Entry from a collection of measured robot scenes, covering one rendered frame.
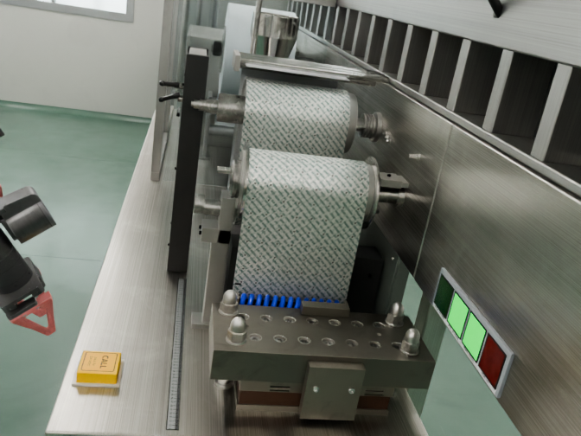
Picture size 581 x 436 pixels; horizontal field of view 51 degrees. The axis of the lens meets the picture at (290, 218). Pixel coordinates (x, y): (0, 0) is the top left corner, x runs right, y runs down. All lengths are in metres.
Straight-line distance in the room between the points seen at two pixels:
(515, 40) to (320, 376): 0.62
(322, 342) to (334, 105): 0.54
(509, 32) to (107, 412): 0.88
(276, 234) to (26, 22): 5.87
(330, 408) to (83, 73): 5.97
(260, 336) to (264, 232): 0.20
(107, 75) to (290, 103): 5.50
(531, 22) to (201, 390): 0.82
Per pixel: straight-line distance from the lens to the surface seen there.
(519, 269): 0.85
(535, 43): 0.91
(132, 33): 6.70
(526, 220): 0.85
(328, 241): 1.19
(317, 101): 1.37
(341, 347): 1.12
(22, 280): 1.01
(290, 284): 1.22
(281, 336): 1.11
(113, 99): 6.82
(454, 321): 0.99
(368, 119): 1.44
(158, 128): 2.16
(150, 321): 1.36
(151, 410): 1.13
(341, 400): 1.12
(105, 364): 1.19
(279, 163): 1.15
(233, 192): 1.16
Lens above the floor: 1.61
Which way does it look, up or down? 21 degrees down
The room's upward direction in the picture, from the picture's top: 9 degrees clockwise
